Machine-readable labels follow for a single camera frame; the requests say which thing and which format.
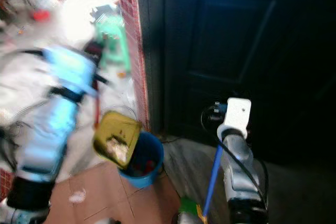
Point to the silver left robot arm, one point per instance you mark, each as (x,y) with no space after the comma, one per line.
(52,135)

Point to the green plastic stool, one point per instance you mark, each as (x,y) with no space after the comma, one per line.
(113,35)

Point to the red brick tiled pillar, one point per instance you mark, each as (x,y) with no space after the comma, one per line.
(133,40)

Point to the black door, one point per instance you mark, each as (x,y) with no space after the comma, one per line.
(241,51)

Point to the blue plastic bucket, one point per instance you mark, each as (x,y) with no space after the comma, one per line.
(149,163)

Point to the robot right leg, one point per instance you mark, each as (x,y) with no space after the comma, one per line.
(187,219)

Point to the robot leg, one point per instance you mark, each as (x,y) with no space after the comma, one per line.
(187,219)
(109,221)

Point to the crumpled white paper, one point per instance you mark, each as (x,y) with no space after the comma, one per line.
(77,196)

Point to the robot left leg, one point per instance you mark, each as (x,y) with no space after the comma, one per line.
(109,221)

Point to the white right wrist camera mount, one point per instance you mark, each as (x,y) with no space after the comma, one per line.
(237,114)

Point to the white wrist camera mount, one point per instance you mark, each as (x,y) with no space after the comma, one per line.
(71,69)
(237,114)

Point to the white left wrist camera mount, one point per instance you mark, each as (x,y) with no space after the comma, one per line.
(71,69)

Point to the low red brick wall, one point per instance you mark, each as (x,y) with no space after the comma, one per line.
(5,184)

